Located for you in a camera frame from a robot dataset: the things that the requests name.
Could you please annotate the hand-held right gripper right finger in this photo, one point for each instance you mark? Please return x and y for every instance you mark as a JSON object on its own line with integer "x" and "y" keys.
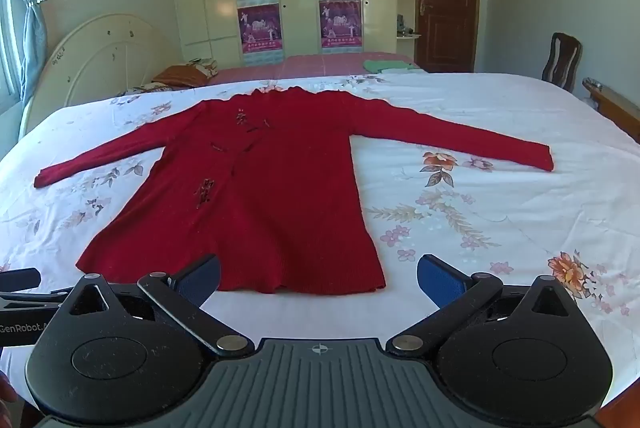
{"x": 440, "y": 280}

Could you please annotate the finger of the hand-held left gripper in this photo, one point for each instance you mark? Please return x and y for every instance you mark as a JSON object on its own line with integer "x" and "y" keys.
{"x": 35, "y": 299}
{"x": 20, "y": 279}

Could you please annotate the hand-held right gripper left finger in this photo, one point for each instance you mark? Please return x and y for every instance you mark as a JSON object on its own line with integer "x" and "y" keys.
{"x": 200, "y": 280}

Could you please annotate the red knit sweater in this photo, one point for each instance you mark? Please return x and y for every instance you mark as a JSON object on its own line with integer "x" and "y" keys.
{"x": 290, "y": 188}

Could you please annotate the person's left hand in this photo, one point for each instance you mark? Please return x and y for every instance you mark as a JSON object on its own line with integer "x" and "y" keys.
{"x": 6, "y": 390}

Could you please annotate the white floral bedsheet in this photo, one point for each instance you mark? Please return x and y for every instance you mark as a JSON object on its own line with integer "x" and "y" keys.
{"x": 475, "y": 208}

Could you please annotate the floral patterned pillow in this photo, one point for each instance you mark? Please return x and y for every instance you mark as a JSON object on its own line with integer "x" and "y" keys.
{"x": 140, "y": 88}

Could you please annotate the orange striped pillow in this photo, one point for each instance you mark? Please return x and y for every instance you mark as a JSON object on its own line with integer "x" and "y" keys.
{"x": 180, "y": 75}

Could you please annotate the white folded cloth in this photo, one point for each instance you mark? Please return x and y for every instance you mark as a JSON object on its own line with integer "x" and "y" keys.
{"x": 395, "y": 70}

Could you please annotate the green folded cloth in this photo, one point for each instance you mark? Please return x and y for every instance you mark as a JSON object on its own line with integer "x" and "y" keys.
{"x": 385, "y": 63}

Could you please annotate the blue curtain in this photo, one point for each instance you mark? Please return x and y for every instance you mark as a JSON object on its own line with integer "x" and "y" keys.
{"x": 27, "y": 47}

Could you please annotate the cream arched headboard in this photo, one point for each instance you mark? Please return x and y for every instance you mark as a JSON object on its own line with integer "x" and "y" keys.
{"x": 100, "y": 57}

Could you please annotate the pink checked bed cover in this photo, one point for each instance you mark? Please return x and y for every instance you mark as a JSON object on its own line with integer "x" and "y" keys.
{"x": 310, "y": 67}

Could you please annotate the brown wooden furniture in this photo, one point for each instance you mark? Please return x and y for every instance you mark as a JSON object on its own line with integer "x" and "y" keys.
{"x": 617, "y": 105}

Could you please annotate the small grey object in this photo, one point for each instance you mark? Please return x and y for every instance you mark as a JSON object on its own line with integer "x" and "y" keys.
{"x": 595, "y": 82}

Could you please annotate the dark wooden chair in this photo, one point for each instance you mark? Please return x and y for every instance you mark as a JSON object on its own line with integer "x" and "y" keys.
{"x": 562, "y": 57}

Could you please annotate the dark shelf ornament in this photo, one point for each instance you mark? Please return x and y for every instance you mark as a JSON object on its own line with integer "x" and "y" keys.
{"x": 403, "y": 25}

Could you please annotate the metal curtain hook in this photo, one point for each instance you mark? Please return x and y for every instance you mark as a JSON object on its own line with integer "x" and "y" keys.
{"x": 39, "y": 0}

